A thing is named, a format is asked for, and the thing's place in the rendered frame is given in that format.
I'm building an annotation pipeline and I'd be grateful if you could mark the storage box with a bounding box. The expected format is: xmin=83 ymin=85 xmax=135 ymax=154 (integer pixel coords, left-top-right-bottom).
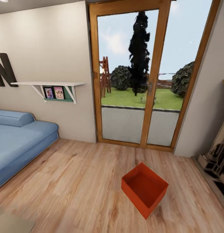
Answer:
xmin=121 ymin=162 xmax=169 ymax=220

